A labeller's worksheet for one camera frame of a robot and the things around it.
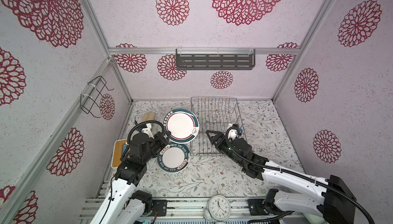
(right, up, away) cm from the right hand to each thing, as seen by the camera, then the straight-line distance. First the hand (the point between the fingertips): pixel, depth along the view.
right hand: (207, 132), depth 71 cm
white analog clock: (+5, -35, -1) cm, 36 cm away
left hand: (-17, -1, +1) cm, 17 cm away
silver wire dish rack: (+8, +9, +38) cm, 40 cm away
